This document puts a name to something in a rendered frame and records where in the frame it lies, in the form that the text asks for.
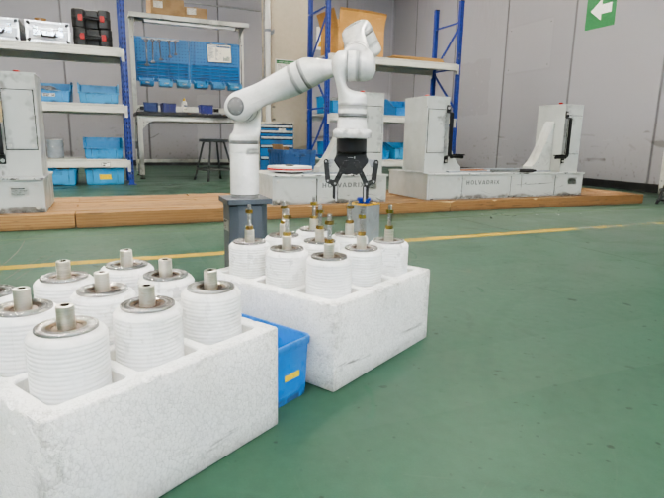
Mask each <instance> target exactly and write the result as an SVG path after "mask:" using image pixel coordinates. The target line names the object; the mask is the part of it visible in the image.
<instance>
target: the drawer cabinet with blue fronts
mask: <svg viewBox="0 0 664 498"><path fill-rule="evenodd" d="M258 144H259V170H268V169H267V167H268V165H269V152H268V149H273V146H272V144H282V145H283V146H288V147H289V149H294V123H278V122H261V132H260V136H259V143H258Z"/></svg>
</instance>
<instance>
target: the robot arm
mask: <svg viewBox="0 0 664 498"><path fill-rule="evenodd" d="M342 39H343V42H344V50H340V51H337V52H336V53H335V54H334V56H333V58H332V59H321V58H314V57H303V58H300V59H298V60H296V61H295V62H293V63H291V64H289V65H287V66H286V67H284V68H282V69H280V70H279V71H277V72H275V73H273V74H272V75H270V76H268V77H267V78H265V79H263V80H262V81H260V82H258V83H256V84H254V85H251V86H249V87H246V88H244V89H241V90H238V91H236V92H234V93H232V94H230V95H229V96H228V97H227V99H226V101H225V103H224V111H225V113H226V115H227V116H228V117H229V118H231V119H232V120H234V130H233V132H232V134H231V135H230V137H229V152H230V195H231V197H232V198H238V199H252V198H259V144H258V143H259V136H260V132H261V109H262V108H264V107H265V106H267V105H270V104H272V103H275V102H278V101H282V100H285V99H289V98H292V97H295V96H297V95H300V94H302V93H304V92H306V91H308V90H310V89H311V88H313V87H315V86H317V85H319V84H320V83H322V82H324V81H326V80H328V79H330V78H331V77H333V76H334V79H335V82H336V87H337V92H338V117H339V118H338V122H337V128H335V129H334V130H333V137H336V138H337V143H336V156H335V158H332V159H327V158H326V159H324V172H325V181H326V183H329V184H331V185H332V186H333V196H332V197H333V199H335V201H338V182H339V180H340V178H341V177H342V175H343V174H345V175H348V174H354V175H358V174H360V176H361V179H362V181H363V183H364V185H363V202H365V201H366V199H367V198H368V197H369V185H372V184H375V182H376V176H377V169H378V160H372V159H368V157H367V138H372V131H371V130H370V129H368V125H367V95H366V94H364V93H362V92H358V91H353V90H351V89H349V88H348V87H347V84H346V82H347V81H356V82H359V81H360V82H365V81H369V80H371V79H372V78H373V77H374V73H375V59H374V58H375V57H376V56H377V55H379V54H380V52H381V47H380V44H379V42H378V39H377V37H376V35H375V33H374V29H373V27H372V25H371V24H370V22H369V21H367V20H359V21H356V22H355V23H353V24H350V26H348V27H347V28H345V30H344V31H343V33H342ZM333 162H335V163H336V165H337V166H338V168H339V171H338V173H337V175H336V177H335V179H334V180H333V179H330V170H329V167H332V163H333ZM368 163H370V166H371V168H373V171H372V178H371V179H370V180H367V178H366V175H365V173H364V171H363V169H364V168H365V166H366V165H367V164H368Z"/></svg>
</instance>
